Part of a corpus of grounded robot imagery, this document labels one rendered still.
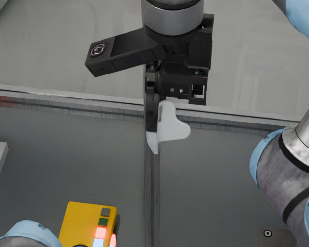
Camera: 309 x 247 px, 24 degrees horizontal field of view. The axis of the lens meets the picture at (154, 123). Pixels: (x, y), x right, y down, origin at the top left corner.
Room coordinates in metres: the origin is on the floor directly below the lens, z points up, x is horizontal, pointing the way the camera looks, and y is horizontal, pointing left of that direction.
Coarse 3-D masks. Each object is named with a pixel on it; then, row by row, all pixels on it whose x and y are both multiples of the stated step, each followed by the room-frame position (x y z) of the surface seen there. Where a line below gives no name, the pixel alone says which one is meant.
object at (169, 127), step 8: (160, 104) 0.64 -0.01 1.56; (168, 104) 0.64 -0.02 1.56; (168, 112) 0.64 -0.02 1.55; (160, 120) 0.63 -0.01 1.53; (168, 120) 0.63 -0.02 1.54; (176, 120) 0.63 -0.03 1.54; (160, 128) 0.63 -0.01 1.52; (168, 128) 0.63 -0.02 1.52; (176, 128) 0.63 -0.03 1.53; (184, 128) 0.63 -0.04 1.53; (152, 136) 0.62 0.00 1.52; (160, 136) 0.62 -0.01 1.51; (168, 136) 0.62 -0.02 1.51; (176, 136) 0.62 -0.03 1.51; (184, 136) 0.62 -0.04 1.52; (152, 144) 0.62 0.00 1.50
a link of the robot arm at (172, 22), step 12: (144, 0) 0.66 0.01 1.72; (144, 12) 0.66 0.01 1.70; (156, 12) 0.64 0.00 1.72; (168, 12) 0.64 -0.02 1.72; (180, 12) 0.64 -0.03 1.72; (192, 12) 0.64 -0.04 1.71; (156, 24) 0.64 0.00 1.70; (168, 24) 0.64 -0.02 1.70; (180, 24) 0.64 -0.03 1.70; (192, 24) 0.64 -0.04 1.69
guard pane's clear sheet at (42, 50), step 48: (0, 0) 1.20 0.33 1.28; (48, 0) 1.18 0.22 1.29; (96, 0) 1.17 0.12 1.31; (240, 0) 1.12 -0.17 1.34; (0, 48) 1.20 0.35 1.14; (48, 48) 1.18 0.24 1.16; (240, 48) 1.12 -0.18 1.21; (288, 48) 1.11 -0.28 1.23; (96, 96) 1.17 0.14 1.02; (240, 96) 1.12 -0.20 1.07; (288, 96) 1.10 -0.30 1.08
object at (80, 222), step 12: (72, 204) 0.82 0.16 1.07; (84, 204) 0.82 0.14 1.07; (96, 204) 0.82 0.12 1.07; (72, 216) 0.79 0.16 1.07; (84, 216) 0.79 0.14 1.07; (96, 216) 0.79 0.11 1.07; (72, 228) 0.76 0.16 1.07; (84, 228) 0.76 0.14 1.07; (96, 228) 0.76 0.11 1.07; (108, 228) 0.76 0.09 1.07; (60, 240) 0.73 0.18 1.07; (72, 240) 0.73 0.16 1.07; (84, 240) 0.73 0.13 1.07; (108, 240) 0.74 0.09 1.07
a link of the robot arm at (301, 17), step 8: (272, 0) 0.61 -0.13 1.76; (280, 0) 0.59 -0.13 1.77; (288, 0) 0.58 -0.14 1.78; (296, 0) 0.57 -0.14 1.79; (304, 0) 0.56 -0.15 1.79; (280, 8) 0.59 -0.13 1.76; (288, 8) 0.57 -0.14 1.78; (296, 8) 0.57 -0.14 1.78; (304, 8) 0.56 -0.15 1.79; (288, 16) 0.57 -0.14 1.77; (296, 16) 0.56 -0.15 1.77; (304, 16) 0.55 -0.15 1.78; (296, 24) 0.56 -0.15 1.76; (304, 24) 0.55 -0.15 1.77; (304, 32) 0.55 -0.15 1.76
